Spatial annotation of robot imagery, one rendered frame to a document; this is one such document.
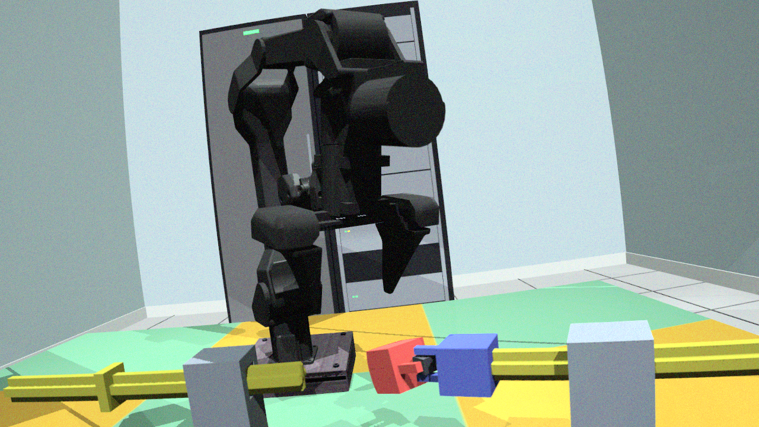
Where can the yellow bar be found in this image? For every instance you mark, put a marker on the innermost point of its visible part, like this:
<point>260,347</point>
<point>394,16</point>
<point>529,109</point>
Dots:
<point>224,385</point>

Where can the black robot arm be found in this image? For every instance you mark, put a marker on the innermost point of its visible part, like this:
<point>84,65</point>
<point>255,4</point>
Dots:
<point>370,94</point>

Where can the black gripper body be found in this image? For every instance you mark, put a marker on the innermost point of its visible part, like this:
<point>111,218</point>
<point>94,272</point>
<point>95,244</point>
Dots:
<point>350,187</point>

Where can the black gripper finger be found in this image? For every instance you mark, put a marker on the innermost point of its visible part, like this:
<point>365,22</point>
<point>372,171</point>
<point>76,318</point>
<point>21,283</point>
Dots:
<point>398,246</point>
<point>305,264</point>

